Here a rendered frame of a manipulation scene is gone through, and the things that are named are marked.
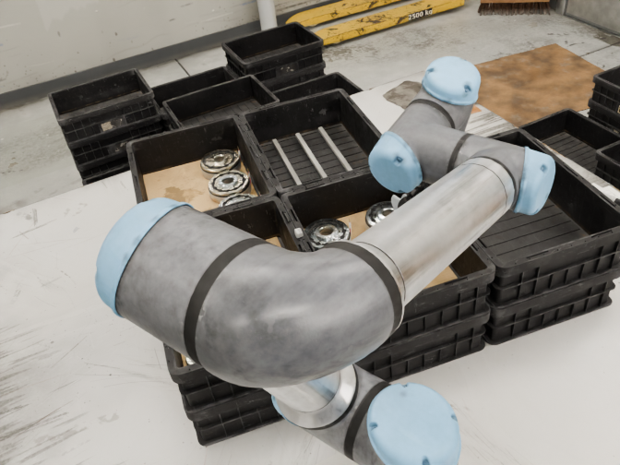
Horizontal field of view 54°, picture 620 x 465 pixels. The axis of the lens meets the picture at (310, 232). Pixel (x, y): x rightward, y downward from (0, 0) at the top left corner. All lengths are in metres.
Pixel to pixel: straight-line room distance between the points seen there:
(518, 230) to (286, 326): 1.00
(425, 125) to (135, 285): 0.44
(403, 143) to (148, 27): 3.73
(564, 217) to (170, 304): 1.09
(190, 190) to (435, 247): 1.09
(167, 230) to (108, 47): 3.92
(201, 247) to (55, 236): 1.35
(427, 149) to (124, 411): 0.83
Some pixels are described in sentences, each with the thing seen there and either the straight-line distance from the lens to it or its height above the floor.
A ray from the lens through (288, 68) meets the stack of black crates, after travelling 2.88.
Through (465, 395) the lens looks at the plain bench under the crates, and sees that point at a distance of 1.25.
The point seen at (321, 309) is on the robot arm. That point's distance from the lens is 0.46.
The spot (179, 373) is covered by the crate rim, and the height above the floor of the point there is 0.93.
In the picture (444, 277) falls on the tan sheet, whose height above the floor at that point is 0.83.
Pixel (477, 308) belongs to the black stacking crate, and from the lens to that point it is 1.21.
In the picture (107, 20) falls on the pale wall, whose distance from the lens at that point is 4.36.
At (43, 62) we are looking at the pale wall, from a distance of 4.39.
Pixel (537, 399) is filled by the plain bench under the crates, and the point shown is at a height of 0.70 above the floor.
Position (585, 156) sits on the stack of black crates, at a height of 0.27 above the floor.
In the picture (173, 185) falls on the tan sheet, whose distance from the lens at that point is 1.63.
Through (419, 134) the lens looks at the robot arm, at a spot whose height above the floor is 1.31.
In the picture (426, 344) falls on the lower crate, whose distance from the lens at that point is 1.22.
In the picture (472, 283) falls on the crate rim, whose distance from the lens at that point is 1.14.
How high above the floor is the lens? 1.72
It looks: 40 degrees down
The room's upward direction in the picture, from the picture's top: 8 degrees counter-clockwise
